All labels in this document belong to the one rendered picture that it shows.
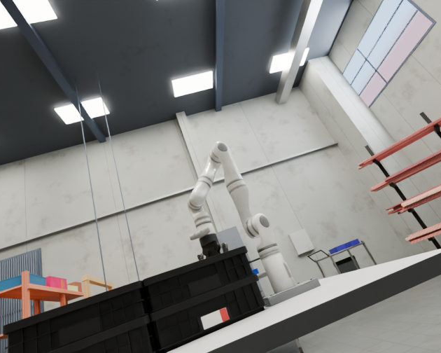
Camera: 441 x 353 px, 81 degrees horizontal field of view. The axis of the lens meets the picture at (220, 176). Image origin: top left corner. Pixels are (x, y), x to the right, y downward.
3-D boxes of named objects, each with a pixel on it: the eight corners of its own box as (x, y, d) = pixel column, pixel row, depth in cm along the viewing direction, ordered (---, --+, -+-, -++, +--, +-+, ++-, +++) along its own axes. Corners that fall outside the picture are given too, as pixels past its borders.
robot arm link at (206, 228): (189, 240, 104) (185, 225, 106) (203, 241, 113) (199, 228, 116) (208, 231, 101) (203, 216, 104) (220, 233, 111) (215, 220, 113)
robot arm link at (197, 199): (188, 198, 109) (200, 174, 118) (184, 207, 116) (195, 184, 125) (203, 205, 110) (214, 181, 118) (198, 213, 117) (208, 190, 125)
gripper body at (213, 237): (219, 232, 111) (227, 253, 107) (203, 239, 113) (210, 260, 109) (211, 230, 105) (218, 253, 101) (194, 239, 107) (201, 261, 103)
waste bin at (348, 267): (362, 284, 633) (347, 257, 662) (374, 282, 585) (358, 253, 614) (344, 292, 625) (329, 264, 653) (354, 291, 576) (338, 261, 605)
